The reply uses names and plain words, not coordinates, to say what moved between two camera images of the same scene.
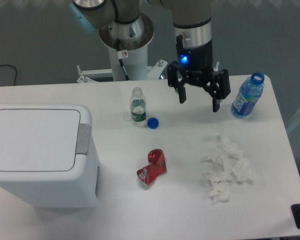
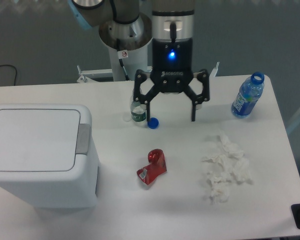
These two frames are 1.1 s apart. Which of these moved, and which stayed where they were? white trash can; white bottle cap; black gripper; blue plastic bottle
Moved: black gripper
Stayed: white trash can; blue plastic bottle; white bottle cap
